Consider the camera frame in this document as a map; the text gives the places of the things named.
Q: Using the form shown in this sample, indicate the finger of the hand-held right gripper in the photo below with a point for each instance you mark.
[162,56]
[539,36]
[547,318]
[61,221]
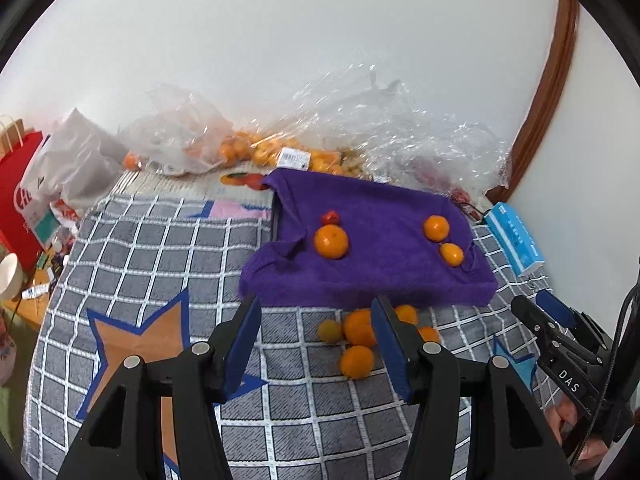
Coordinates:
[531,316]
[555,306]

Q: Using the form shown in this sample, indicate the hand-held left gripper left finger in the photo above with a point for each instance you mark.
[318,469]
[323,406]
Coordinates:
[242,350]

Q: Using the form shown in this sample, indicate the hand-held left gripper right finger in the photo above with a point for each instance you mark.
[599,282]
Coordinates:
[392,355]

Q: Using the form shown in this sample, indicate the small green-yellow fruit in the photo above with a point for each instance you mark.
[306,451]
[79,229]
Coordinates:
[330,331]

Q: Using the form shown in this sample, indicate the oval mandarin orange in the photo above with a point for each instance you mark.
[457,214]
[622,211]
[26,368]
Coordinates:
[452,254]

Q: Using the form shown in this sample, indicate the large mandarin orange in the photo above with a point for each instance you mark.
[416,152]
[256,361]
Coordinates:
[331,241]

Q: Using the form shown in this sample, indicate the black tray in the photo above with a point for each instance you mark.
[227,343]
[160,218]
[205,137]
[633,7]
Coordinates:
[274,215]

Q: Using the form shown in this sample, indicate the small red fruit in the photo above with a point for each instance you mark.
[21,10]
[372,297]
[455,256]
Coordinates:
[330,218]

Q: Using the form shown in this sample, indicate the clear bag of red fruits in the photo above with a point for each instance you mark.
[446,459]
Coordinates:
[440,180]

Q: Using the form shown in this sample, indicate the person's right hand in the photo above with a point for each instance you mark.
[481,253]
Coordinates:
[565,417]

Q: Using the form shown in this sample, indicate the blue tissue pack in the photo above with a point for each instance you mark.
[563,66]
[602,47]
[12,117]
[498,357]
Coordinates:
[515,237]

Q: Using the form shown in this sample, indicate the purple towel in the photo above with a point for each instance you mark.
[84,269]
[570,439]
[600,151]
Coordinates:
[380,260]

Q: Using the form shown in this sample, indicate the grey checked star blanket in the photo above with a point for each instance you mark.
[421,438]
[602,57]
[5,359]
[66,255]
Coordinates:
[150,260]

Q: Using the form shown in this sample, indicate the labelled clear bag of mandarins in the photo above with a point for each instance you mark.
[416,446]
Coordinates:
[300,157]

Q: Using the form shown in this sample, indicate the small white tube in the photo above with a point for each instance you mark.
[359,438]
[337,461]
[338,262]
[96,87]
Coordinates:
[35,290]

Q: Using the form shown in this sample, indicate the cloudy plastic bag of mandarins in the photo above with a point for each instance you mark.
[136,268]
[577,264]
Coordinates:
[180,135]

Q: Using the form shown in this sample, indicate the red white snack packet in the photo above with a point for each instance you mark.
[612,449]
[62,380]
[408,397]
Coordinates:
[62,210]

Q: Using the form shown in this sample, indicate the crumpled clear plastic wrap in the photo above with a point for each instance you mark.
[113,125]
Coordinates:
[400,125]

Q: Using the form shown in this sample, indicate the floral cloth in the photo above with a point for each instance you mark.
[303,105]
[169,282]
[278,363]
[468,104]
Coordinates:
[5,355]

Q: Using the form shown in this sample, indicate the white paper cup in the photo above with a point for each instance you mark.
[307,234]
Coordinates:
[10,275]

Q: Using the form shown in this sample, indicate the white plastic bag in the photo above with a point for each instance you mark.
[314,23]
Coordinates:
[75,160]

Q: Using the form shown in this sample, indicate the red paper bag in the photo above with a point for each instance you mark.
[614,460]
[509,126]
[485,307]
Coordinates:
[17,200]

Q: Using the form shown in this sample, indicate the brown wooden door frame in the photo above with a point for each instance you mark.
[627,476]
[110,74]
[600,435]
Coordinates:
[555,85]

